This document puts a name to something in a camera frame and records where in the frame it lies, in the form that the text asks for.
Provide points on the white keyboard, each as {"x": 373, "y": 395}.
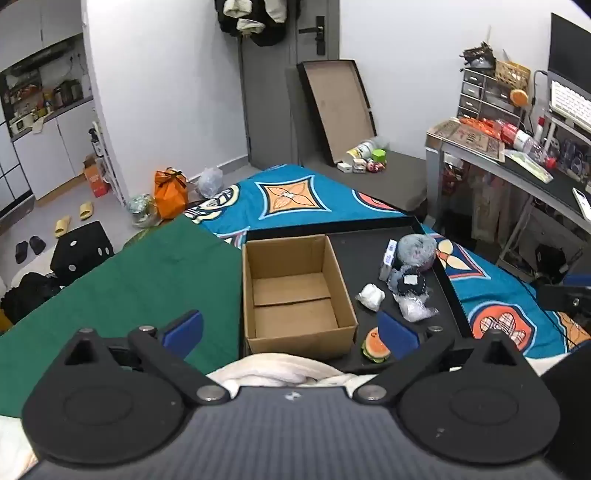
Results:
{"x": 570, "y": 104}

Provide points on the orange carton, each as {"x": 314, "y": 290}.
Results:
{"x": 98, "y": 180}

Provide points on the black stitched cloth patch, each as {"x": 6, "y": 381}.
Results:
{"x": 410, "y": 282}

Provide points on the kitchen counter clutter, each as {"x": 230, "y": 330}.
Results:
{"x": 41, "y": 99}

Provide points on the grey plush toy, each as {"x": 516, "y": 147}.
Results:
{"x": 418, "y": 251}

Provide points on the clear plastic bag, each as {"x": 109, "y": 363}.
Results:
{"x": 413, "y": 308}

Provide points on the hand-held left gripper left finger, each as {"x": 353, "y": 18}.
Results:
{"x": 182, "y": 330}

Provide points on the grey drawer organizer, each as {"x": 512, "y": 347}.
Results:
{"x": 485, "y": 99}

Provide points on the white monitor stand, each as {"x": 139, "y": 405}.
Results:
{"x": 551, "y": 134}

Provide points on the grey desk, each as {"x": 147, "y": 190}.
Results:
{"x": 549, "y": 184}

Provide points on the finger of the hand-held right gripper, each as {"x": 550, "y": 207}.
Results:
{"x": 570, "y": 300}

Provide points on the green plastic bag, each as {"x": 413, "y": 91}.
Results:
{"x": 142, "y": 207}

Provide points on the white towel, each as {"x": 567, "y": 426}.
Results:
{"x": 277, "y": 369}

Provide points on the orange bag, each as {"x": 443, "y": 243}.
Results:
{"x": 171, "y": 194}

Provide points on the blue printed blanket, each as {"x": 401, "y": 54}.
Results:
{"x": 314, "y": 198}

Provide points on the large black cardboard lid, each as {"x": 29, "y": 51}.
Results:
{"x": 337, "y": 106}

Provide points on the red and white toy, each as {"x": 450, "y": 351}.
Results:
{"x": 375, "y": 166}

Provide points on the brown cardboard box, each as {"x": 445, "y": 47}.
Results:
{"x": 295, "y": 318}

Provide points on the white rack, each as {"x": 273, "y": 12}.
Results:
{"x": 113, "y": 170}

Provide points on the white crumpled wad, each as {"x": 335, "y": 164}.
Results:
{"x": 370, "y": 296}

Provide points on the green and white packet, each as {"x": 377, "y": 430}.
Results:
{"x": 528, "y": 165}

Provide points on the white bedding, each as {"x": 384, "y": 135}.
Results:
{"x": 11, "y": 443}

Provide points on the black monitor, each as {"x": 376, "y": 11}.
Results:
{"x": 570, "y": 50}

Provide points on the wicker basket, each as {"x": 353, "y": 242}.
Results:
{"x": 512, "y": 74}

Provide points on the grey door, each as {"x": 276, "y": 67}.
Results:
{"x": 272, "y": 92}

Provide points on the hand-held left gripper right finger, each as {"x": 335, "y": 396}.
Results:
{"x": 397, "y": 334}

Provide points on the green cloth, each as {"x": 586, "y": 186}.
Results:
{"x": 138, "y": 286}

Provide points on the frayed denim cloth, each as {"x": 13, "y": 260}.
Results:
{"x": 394, "y": 277}

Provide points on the blue and white small box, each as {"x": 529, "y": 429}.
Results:
{"x": 388, "y": 263}

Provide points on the grey mattress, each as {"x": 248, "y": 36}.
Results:
{"x": 397, "y": 182}

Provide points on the spray bottle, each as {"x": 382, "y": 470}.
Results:
{"x": 96, "y": 143}

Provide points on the black bag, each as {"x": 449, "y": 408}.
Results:
{"x": 27, "y": 297}

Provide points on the brown patterned board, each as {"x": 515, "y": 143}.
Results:
{"x": 471, "y": 141}

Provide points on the orange snack packets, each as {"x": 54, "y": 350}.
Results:
{"x": 480, "y": 125}

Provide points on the red label plastic bottle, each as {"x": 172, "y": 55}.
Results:
{"x": 521, "y": 138}

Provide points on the hanging clothes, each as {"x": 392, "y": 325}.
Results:
{"x": 258, "y": 21}

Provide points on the green cup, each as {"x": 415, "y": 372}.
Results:
{"x": 379, "y": 156}

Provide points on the black tray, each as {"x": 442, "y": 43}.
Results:
{"x": 355, "y": 258}

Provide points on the white phone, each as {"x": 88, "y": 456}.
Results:
{"x": 582, "y": 201}

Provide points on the white kitchen cabinet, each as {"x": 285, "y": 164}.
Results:
{"x": 51, "y": 152}

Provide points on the white plastic bag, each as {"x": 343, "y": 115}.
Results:
{"x": 210, "y": 182}

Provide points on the black dice stool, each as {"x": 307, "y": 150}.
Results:
{"x": 81, "y": 251}

